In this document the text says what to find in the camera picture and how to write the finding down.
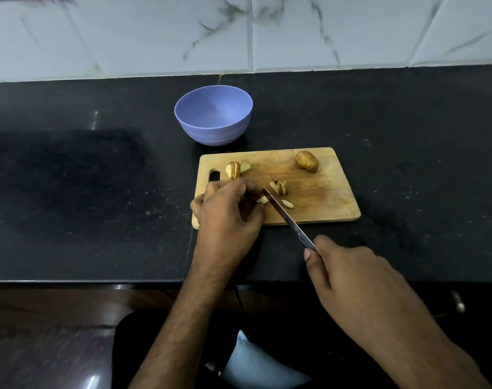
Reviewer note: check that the person's left hand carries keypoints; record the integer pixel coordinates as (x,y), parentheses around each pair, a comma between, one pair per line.
(225,226)

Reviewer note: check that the person's right hand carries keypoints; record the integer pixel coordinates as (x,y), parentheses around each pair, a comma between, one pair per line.
(363,287)

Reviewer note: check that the person's right thumb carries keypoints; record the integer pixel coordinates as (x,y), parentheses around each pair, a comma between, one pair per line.
(314,269)

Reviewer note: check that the person's left little finger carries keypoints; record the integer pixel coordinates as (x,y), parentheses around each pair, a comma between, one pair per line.
(197,204)

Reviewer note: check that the person's left thumb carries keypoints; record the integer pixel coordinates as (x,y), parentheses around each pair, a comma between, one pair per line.
(257,216)

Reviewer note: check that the small cut potato piece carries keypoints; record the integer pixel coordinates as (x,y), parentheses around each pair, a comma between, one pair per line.
(263,200)

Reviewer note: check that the steel kitchen knife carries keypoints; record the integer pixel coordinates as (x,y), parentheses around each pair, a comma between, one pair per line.
(290,222)

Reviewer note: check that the person's left forearm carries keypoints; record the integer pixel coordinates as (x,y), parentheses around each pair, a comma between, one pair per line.
(181,328)

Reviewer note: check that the person's right forearm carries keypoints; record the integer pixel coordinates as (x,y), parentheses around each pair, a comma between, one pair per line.
(428,356)

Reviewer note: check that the thin potato slice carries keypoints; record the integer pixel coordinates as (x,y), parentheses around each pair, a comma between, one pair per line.
(287,204)

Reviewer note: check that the sliced potato chunk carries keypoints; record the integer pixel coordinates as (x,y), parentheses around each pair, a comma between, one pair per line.
(280,187)

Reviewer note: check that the halved potato piece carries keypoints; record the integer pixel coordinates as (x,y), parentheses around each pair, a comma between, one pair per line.
(233,170)

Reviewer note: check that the small potato wedge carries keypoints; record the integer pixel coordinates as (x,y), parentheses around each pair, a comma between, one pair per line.
(245,166)

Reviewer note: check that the wooden cutting board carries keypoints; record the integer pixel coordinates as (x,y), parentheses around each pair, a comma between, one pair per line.
(322,194)

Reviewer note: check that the whole brown potato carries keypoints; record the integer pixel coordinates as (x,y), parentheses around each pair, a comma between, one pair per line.
(307,161)

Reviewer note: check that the blue plastic bowl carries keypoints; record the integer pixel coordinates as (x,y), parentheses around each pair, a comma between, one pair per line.
(213,125)

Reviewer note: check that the light blue cloth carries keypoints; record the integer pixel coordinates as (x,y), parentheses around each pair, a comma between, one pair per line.
(258,366)

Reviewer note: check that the person's black trousers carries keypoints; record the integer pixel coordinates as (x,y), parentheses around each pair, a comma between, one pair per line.
(148,336)

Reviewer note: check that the dark brown cabinet front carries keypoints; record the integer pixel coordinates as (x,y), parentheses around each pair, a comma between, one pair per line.
(47,315)

